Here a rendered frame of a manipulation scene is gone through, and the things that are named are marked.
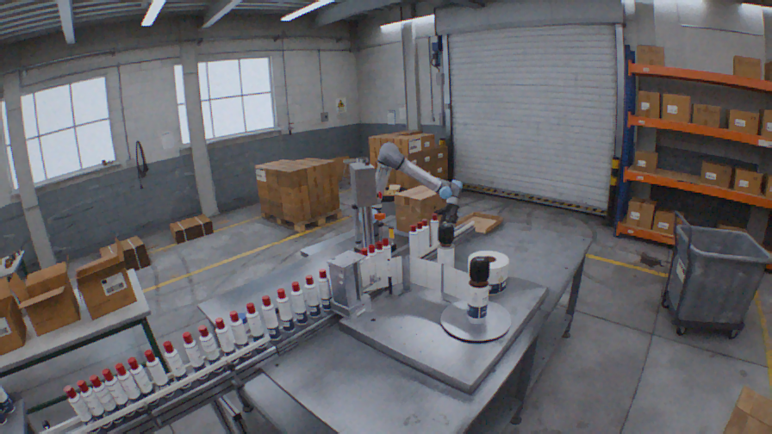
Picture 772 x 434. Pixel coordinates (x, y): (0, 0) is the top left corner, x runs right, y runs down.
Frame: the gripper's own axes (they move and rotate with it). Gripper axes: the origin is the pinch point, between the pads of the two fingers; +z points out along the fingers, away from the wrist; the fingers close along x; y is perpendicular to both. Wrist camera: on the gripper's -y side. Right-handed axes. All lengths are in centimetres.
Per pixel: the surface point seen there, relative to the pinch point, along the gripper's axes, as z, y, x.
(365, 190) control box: -6, -1, -76
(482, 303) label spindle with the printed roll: 28, 64, -60
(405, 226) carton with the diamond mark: 0.5, -34.0, 7.3
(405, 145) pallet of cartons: -133, -224, 210
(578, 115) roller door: -242, 5, 304
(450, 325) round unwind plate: 41, 54, -62
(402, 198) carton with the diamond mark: -17.5, -35.2, -3.0
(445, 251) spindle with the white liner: 11, 31, -42
